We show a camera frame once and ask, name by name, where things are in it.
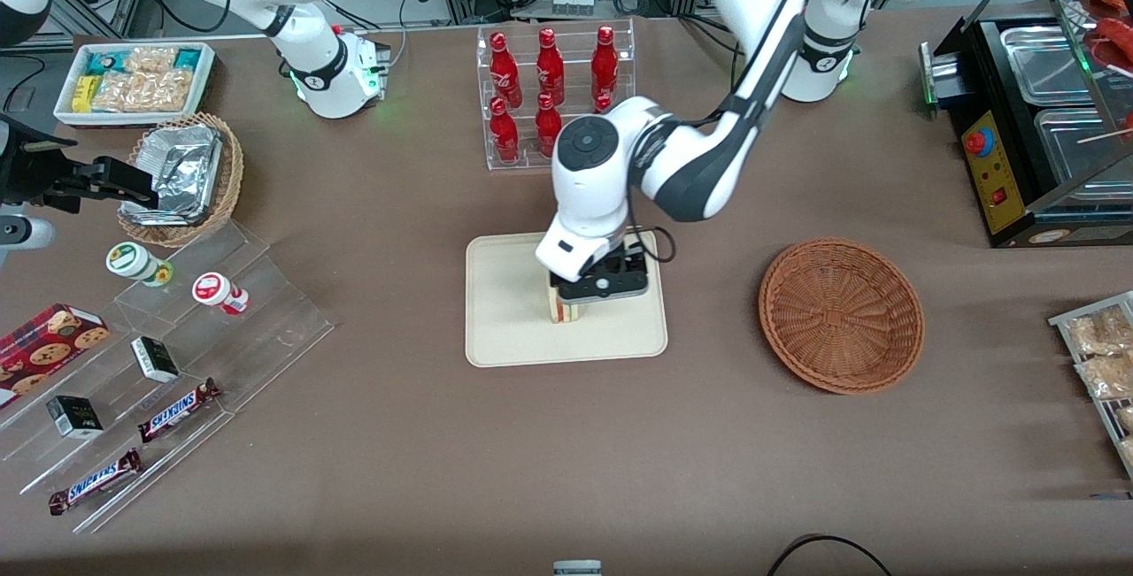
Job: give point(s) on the black food warmer machine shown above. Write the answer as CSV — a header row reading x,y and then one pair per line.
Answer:
x,y
1027,238

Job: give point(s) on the brown wicker basket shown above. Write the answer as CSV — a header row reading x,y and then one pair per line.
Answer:
x,y
841,319

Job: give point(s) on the white power strip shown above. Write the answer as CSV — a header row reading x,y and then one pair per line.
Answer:
x,y
573,3

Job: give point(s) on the steel warmer pan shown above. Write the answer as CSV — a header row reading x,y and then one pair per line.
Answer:
x,y
1075,156
1044,63

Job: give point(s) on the large clear cracker bag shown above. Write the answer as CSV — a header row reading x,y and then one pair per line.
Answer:
x,y
142,91

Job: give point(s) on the small clear cracker bag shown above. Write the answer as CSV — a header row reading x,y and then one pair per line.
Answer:
x,y
150,59

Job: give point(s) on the red sausage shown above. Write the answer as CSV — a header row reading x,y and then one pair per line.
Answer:
x,y
1113,36

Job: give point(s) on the red cookie box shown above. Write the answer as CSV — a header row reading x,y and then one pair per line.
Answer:
x,y
49,346

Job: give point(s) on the light wicker basket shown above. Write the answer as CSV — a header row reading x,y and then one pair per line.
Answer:
x,y
232,178

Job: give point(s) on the triangular sandwich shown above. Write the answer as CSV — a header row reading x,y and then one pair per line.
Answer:
x,y
562,311

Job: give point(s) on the red lid yogurt cup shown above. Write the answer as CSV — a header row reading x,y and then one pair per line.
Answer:
x,y
212,289

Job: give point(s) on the clear acrylic step display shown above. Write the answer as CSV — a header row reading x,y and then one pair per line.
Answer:
x,y
265,328

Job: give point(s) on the small black box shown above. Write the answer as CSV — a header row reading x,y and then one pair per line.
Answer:
x,y
155,359
75,417

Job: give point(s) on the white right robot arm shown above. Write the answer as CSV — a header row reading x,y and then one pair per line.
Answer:
x,y
323,72

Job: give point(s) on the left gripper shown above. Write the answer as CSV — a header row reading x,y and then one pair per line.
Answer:
x,y
615,264

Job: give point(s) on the clear bag of pastries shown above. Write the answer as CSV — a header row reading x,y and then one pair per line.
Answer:
x,y
1098,333
1126,418
1106,375
1128,450

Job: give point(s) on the snickers chocolate bar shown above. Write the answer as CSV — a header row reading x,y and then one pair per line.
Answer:
x,y
177,410
96,480

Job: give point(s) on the green lid yogurt cup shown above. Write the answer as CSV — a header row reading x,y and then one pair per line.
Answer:
x,y
133,261

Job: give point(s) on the aluminium foil container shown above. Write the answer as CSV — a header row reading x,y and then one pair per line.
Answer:
x,y
181,169

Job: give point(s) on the yellow snack packet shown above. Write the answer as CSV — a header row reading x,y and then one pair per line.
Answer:
x,y
84,94

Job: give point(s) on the white rectangular snack bin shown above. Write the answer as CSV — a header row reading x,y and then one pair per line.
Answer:
x,y
204,85

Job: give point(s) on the beige plastic tray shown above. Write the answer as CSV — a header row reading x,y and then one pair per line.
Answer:
x,y
504,311

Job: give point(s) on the clear acrylic bottle rack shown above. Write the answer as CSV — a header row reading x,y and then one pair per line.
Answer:
x,y
527,160

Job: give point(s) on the teal snack packet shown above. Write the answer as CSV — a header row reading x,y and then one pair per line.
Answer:
x,y
188,58
104,61

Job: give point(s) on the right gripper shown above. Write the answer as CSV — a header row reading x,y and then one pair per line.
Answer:
x,y
34,171

